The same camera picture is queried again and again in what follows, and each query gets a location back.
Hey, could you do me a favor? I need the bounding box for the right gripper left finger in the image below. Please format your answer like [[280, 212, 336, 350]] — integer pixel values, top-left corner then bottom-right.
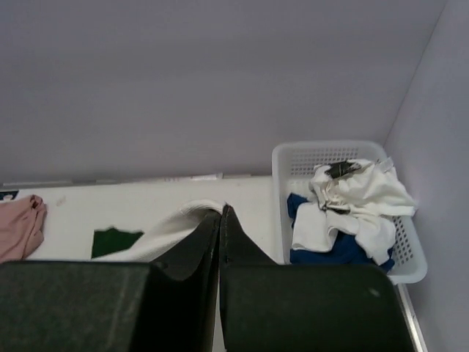
[[1, 212, 221, 351]]

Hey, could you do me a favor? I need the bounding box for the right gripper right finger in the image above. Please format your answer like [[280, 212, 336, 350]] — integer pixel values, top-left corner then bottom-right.
[[219, 205, 415, 351]]

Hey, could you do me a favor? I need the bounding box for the white and green t shirt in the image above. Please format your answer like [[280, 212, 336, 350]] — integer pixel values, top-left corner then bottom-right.
[[91, 199, 225, 263]]

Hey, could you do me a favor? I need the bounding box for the blue t shirt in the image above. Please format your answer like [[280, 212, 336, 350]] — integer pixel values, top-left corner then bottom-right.
[[287, 193, 396, 273]]

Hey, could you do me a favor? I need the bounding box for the plain white t shirt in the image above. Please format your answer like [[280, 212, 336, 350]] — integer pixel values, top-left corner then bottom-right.
[[291, 158, 418, 265]]

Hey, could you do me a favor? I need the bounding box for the white plastic basket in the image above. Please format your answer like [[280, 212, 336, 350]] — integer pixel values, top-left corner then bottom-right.
[[271, 140, 428, 285]]

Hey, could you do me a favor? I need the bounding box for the folded pink t shirt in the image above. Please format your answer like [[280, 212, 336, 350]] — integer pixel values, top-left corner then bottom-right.
[[1, 195, 47, 263]]

